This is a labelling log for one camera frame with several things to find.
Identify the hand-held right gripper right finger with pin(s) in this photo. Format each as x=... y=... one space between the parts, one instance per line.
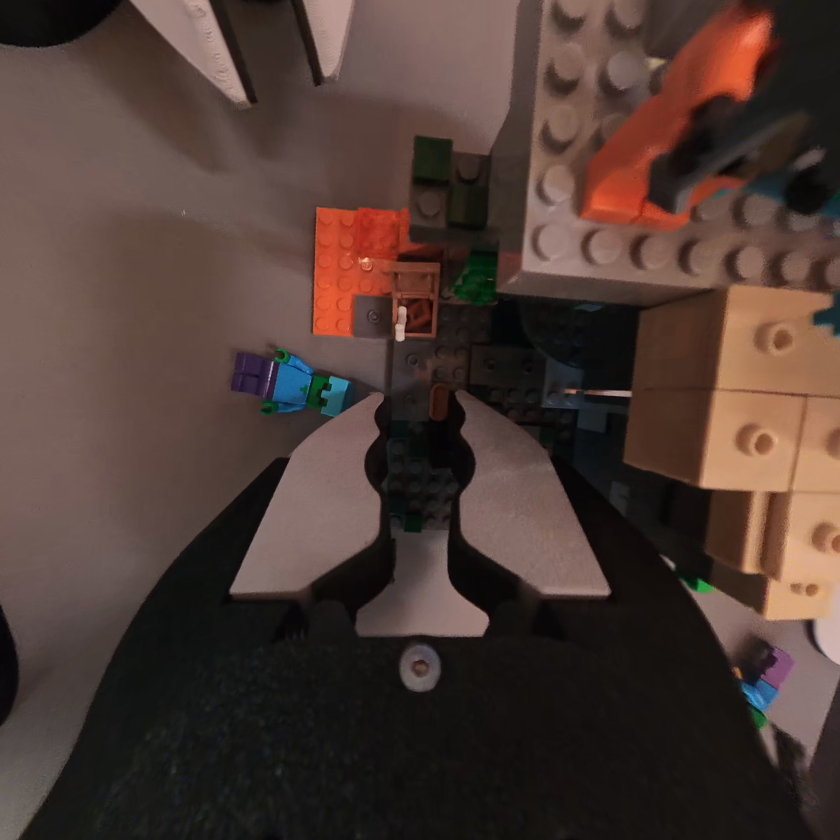
x=525 y=518

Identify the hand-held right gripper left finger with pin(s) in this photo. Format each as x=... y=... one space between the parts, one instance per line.
x=315 y=512

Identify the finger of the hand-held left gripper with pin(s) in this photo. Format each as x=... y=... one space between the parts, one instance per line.
x=334 y=33
x=197 y=33

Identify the blue green zombie minifigure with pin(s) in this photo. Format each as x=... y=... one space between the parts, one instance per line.
x=761 y=689
x=289 y=384

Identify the toy brick building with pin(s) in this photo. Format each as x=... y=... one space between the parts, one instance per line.
x=689 y=367

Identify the grey desk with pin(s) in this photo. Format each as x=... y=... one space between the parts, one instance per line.
x=131 y=262

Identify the dark cloth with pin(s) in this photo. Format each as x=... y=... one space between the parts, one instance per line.
x=5 y=663

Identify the orange toy minifigure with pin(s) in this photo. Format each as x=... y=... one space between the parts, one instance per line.
x=656 y=157

